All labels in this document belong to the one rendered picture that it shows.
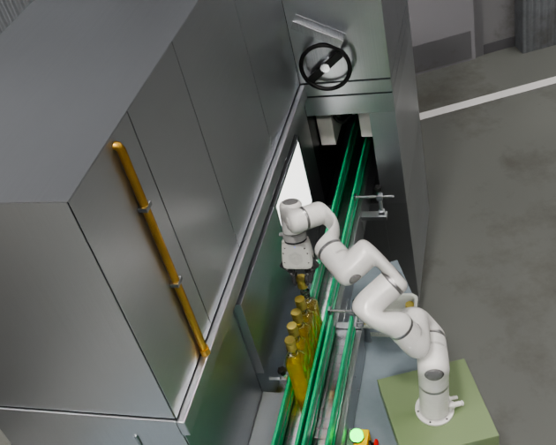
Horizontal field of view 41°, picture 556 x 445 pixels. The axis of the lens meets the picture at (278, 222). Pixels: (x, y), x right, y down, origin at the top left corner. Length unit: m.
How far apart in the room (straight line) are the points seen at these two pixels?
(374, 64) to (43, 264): 1.75
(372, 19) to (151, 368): 1.65
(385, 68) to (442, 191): 1.76
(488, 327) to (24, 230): 2.71
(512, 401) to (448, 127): 2.21
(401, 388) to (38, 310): 1.32
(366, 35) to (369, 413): 1.40
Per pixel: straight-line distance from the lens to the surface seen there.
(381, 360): 2.83
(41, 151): 1.73
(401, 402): 2.62
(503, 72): 5.75
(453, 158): 4.93
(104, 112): 1.78
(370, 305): 2.18
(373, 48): 3.01
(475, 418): 2.59
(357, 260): 2.16
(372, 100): 3.13
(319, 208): 2.34
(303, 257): 2.46
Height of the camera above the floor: 2.95
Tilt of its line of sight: 39 degrees down
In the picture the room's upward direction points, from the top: 15 degrees counter-clockwise
